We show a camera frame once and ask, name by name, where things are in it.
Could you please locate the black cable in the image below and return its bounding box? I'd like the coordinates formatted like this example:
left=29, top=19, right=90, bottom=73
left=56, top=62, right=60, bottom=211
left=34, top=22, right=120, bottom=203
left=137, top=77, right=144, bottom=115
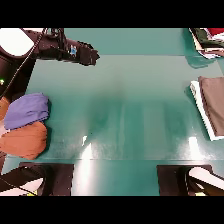
left=0, top=29, right=48, bottom=100

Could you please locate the dark green garment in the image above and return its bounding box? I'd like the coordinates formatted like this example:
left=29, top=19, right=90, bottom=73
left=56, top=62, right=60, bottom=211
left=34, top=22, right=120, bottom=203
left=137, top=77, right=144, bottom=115
left=189, top=27, right=224, bottom=52

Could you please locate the grey-brown folded garment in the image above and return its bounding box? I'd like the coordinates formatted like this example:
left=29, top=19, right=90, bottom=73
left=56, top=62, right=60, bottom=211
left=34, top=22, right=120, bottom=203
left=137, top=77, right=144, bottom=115
left=197, top=75, right=224, bottom=138

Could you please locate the red garment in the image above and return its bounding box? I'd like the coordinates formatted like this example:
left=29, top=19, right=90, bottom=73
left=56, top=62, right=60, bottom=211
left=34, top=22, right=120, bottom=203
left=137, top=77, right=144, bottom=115
left=206, top=27, right=224, bottom=38

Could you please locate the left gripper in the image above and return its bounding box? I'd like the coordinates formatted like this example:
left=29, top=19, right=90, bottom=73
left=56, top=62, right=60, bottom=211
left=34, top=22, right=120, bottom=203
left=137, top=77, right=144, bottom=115
left=79, top=44, right=101, bottom=67

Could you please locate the orange garment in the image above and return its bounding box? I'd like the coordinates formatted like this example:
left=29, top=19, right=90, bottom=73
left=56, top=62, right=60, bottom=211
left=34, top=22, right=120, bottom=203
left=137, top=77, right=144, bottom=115
left=0, top=95, right=49, bottom=161

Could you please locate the purple garment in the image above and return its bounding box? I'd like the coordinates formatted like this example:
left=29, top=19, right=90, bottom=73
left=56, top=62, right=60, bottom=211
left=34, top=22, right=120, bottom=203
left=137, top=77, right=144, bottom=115
left=3, top=92, right=51, bottom=131

